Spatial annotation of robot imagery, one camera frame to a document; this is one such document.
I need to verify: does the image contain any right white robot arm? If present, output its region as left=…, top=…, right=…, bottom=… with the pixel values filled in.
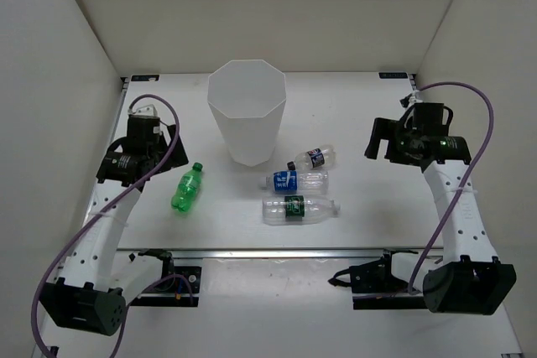
left=365, top=102, right=516, bottom=315

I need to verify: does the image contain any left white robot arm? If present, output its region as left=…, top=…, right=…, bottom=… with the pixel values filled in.
left=39, top=115, right=188, bottom=336

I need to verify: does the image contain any white octagonal plastic bin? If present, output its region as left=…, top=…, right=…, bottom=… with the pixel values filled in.
left=207, top=60, right=287, bottom=167

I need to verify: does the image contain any small pepsi label bottle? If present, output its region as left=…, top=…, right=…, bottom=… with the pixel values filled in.
left=287, top=144, right=336, bottom=171

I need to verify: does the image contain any green plastic bottle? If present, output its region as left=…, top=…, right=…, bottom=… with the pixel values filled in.
left=171, top=162, right=203, bottom=213

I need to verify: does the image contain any clear bottle blue label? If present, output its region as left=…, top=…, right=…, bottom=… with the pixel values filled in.
left=259, top=170, right=329, bottom=195

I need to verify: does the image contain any clear bottle green label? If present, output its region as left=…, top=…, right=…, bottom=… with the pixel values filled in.
left=262, top=195, right=341, bottom=226

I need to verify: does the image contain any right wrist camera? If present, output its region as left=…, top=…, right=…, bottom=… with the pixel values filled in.
left=413, top=102, right=445, bottom=131

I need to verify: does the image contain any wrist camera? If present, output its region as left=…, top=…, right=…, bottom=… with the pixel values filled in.
left=128, top=104, right=160, bottom=122
left=413, top=102, right=445, bottom=131

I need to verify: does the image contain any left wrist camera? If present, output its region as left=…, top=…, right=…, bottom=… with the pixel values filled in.
left=128, top=104, right=160, bottom=122

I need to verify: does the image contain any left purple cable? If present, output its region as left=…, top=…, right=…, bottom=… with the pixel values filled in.
left=29, top=93, right=181, bottom=355

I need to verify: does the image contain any purple cable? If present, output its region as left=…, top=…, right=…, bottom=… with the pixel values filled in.
left=408, top=82, right=496, bottom=295
left=29, top=93, right=181, bottom=355

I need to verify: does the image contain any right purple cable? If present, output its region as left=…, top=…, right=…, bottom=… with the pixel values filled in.
left=408, top=82, right=496, bottom=295

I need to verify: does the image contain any aluminium table edge rail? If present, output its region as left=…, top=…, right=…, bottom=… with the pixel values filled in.
left=115, top=246, right=446, bottom=261

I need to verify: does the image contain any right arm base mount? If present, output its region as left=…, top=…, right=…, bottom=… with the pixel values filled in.
left=327, top=248, right=446, bottom=311

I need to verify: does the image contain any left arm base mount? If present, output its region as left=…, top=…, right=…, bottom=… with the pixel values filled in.
left=127, top=249, right=202, bottom=308

